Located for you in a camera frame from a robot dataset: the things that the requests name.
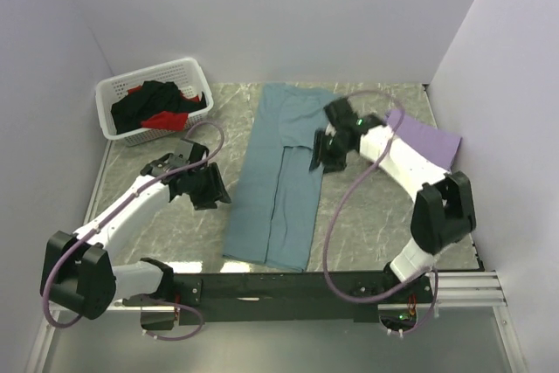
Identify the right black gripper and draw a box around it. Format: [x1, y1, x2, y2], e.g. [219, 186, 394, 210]
[308, 129, 352, 176]

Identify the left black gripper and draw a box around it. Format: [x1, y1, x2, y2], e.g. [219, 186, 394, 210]
[187, 162, 231, 211]

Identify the blue t shirt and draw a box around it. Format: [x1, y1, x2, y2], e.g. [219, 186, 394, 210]
[223, 84, 335, 272]

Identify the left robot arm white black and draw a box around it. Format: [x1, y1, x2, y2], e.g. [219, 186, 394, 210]
[40, 139, 231, 320]

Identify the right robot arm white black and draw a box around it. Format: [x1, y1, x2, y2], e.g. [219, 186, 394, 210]
[310, 97, 477, 304]

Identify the red t shirt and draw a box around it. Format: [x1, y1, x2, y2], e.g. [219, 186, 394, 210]
[126, 87, 206, 132]

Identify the white plastic laundry basket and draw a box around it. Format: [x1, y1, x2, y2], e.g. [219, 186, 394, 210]
[95, 58, 214, 146]

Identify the black t shirt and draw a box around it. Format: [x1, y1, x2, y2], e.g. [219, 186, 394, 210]
[110, 79, 211, 135]

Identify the folded purple t shirt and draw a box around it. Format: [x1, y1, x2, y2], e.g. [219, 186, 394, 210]
[385, 109, 462, 170]

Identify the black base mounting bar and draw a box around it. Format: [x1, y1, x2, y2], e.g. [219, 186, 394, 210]
[121, 271, 438, 331]

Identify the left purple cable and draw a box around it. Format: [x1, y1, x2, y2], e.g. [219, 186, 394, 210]
[41, 120, 226, 342]

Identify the aluminium frame rail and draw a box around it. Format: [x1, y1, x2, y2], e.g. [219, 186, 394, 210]
[26, 271, 528, 372]

